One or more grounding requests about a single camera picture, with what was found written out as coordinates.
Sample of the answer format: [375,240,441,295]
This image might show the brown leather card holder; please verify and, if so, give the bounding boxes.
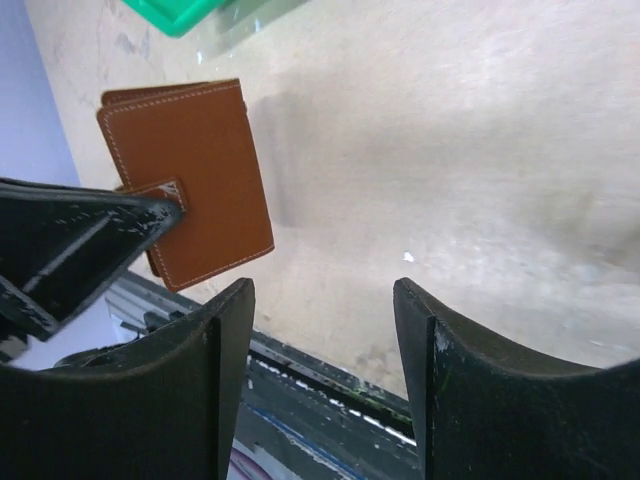
[97,79,275,292]

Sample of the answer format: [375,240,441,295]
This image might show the green plastic bin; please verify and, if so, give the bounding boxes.
[123,0,226,38]

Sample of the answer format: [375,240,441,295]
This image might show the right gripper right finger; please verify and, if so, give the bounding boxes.
[393,278,639,479]

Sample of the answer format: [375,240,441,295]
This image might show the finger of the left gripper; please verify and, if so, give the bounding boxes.
[1,178,183,363]

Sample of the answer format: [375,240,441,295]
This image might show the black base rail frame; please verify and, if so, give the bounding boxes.
[107,272,421,480]

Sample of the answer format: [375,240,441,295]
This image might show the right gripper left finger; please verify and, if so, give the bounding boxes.
[1,278,255,479]

